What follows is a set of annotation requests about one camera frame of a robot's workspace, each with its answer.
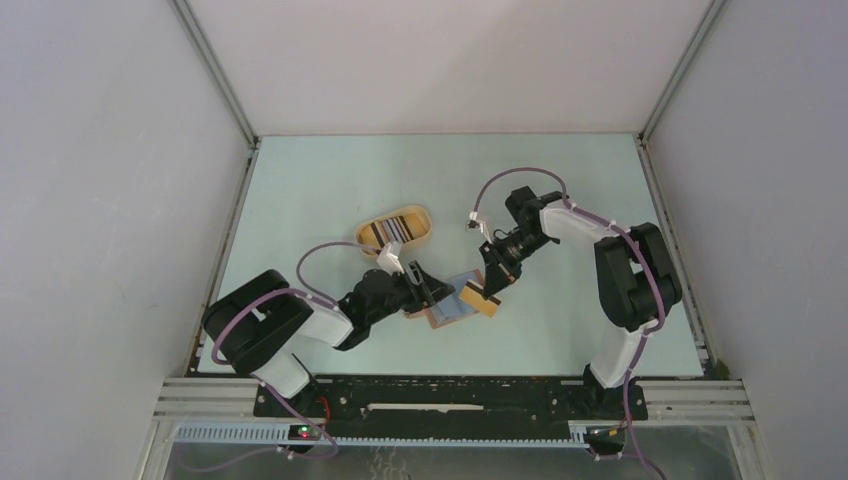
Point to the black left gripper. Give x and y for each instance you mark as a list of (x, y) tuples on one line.
[(427, 288)]

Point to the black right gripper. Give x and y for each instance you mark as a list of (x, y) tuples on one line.
[(497, 276)]

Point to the pink leather card holder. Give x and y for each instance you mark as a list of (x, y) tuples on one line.
[(451, 309)]

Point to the yellow credit card black stripe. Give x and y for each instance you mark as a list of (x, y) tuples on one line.
[(472, 294)]

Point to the beige oval card tray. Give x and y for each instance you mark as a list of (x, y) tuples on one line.
[(416, 215)]

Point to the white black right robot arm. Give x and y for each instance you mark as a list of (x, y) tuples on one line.
[(636, 279)]

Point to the stack of grey cards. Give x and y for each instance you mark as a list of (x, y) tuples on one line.
[(389, 229)]

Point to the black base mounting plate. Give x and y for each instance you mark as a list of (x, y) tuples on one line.
[(485, 408)]

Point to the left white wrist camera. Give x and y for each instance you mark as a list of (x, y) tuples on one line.
[(388, 259)]

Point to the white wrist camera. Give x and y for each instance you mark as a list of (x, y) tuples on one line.
[(479, 223), (388, 259)]

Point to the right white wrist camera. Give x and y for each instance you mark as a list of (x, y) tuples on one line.
[(479, 223)]

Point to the aluminium frame rail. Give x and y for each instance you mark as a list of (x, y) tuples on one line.
[(653, 401)]

